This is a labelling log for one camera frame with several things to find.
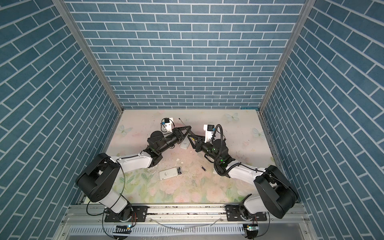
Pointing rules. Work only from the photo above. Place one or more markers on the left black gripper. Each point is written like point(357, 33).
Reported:
point(177, 136)

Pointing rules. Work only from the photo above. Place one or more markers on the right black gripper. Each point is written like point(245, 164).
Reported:
point(200, 144)

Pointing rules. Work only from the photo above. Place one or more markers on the white remote control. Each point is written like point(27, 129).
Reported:
point(170, 173)
point(185, 144)

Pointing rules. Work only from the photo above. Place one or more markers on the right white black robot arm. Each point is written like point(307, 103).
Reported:
point(276, 194)

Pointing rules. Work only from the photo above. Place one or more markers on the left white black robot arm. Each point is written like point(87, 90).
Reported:
point(97, 179)

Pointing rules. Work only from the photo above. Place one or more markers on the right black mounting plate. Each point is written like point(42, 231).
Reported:
point(236, 213)

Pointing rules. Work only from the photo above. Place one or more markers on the black mounting plate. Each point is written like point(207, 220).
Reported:
point(130, 214)
point(236, 213)

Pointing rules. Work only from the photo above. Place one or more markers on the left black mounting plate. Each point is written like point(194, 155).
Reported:
point(130, 214)

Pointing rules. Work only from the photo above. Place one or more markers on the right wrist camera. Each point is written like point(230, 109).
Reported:
point(209, 130)

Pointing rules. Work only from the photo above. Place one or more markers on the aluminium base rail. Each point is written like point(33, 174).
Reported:
point(185, 222)

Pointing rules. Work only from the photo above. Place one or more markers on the left aluminium corner post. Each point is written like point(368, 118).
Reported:
point(81, 41)

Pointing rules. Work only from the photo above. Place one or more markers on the aluminium corner post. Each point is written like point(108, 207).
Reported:
point(81, 41)
point(303, 16)

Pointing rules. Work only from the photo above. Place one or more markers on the right aluminium corner post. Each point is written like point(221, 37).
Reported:
point(303, 16)

